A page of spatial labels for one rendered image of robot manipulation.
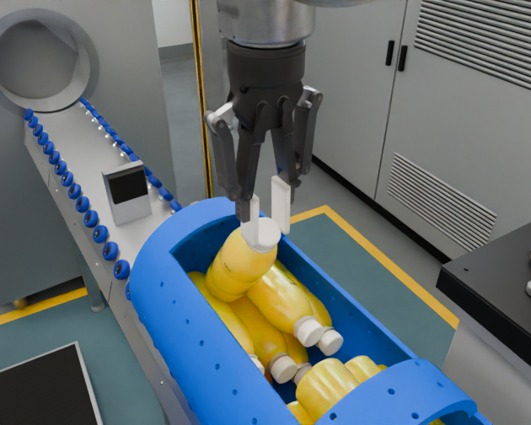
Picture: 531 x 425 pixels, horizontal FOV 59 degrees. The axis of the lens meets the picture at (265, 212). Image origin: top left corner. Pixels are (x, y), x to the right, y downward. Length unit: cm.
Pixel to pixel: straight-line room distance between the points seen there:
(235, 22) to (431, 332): 200
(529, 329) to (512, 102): 132
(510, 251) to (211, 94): 86
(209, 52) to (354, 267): 151
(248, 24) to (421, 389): 40
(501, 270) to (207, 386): 61
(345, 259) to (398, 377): 202
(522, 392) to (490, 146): 136
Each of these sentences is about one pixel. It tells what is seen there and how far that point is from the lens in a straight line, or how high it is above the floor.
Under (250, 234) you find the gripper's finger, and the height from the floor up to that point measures 133.
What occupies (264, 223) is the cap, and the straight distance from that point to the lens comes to 58.
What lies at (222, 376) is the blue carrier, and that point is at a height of 118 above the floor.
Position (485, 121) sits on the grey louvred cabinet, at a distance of 219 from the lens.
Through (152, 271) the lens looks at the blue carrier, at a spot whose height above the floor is 118.
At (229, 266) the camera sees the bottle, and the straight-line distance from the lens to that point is 63.
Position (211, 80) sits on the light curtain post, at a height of 120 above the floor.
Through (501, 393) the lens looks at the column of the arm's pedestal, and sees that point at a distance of 106.
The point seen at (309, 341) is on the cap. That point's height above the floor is 112.
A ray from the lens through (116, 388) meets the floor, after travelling 210.
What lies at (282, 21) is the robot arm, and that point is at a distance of 43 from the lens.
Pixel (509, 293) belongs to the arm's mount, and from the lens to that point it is 96.
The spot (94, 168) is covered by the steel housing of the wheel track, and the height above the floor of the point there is 93.
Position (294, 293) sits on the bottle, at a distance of 73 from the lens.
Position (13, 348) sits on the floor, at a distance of 239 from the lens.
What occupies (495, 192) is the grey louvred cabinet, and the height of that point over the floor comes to 56.
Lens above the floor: 167
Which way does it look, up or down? 36 degrees down
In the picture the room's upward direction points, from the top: straight up
